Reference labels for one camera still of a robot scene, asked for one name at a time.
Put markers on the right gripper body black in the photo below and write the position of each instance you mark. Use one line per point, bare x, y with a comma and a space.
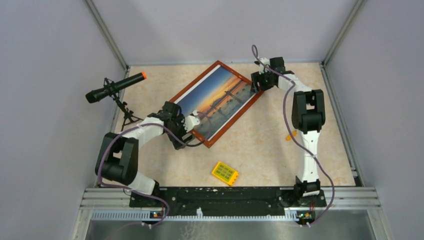
263, 81

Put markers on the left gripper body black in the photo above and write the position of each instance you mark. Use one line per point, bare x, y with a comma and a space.
177, 128

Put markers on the red wooden picture frame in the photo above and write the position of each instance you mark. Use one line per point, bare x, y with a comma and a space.
250, 106

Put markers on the sunset photo print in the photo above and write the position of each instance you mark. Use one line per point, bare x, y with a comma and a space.
215, 99

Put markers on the yellow handled screwdriver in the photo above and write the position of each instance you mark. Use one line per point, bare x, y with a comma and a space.
291, 135

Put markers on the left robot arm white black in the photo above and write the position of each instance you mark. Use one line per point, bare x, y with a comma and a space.
118, 157

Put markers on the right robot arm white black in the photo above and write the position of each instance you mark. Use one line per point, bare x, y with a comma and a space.
308, 116

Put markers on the black mini tripod stand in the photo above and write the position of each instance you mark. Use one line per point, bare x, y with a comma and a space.
128, 115

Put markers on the black microphone orange tip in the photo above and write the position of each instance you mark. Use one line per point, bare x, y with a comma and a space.
97, 95

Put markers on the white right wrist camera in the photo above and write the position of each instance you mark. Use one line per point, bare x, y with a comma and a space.
264, 64

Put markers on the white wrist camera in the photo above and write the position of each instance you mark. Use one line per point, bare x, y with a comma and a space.
191, 121
264, 64

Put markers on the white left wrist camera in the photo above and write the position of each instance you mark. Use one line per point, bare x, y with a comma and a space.
191, 121

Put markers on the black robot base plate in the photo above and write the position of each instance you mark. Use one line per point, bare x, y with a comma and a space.
226, 201

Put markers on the white slotted cable duct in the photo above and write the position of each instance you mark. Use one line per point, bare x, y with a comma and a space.
148, 216

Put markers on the aluminium rail frame front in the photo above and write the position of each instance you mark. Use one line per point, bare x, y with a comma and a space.
351, 213

